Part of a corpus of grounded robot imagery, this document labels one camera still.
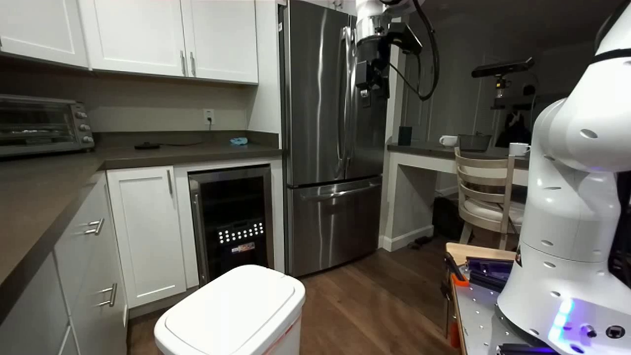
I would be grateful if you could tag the white cabinets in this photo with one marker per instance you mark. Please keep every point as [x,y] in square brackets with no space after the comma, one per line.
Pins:
[84,243]
[177,38]

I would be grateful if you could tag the white upper cabinets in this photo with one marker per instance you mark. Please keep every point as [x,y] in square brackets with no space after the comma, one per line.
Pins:
[177,38]

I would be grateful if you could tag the white plastic dustbin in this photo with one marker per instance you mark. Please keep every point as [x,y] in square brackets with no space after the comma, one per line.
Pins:
[248,310]

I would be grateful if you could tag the silver toaster oven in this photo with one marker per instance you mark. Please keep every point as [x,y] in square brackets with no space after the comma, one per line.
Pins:
[37,125]

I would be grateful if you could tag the stainless steel refrigerator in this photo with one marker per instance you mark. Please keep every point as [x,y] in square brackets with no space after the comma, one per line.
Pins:
[333,141]

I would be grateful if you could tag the white wooden chair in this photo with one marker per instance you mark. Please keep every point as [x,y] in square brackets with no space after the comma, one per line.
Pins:
[485,196]

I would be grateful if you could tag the small blue item on counter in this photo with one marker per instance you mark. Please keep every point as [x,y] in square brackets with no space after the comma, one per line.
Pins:
[240,141]

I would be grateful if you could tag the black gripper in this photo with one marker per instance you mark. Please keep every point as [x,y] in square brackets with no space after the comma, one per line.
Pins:
[372,58]

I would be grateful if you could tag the black wire basket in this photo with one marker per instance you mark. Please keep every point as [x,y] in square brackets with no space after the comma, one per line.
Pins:
[473,143]

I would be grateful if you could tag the black camera on stand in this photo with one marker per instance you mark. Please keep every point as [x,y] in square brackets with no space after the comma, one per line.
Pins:
[499,72]

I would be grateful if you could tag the white lower cabinets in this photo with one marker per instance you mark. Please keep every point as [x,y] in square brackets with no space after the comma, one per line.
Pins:
[84,243]

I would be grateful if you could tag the black wine cooler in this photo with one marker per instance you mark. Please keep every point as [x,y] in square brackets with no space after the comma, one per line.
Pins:
[230,214]

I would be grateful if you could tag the white mug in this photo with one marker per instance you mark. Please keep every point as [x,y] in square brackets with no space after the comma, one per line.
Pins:
[447,141]

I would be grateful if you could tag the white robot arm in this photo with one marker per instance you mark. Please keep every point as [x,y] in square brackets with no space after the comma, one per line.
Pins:
[560,289]

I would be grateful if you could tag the perforated metal robot base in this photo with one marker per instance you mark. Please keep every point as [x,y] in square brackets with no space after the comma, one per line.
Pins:
[473,324]

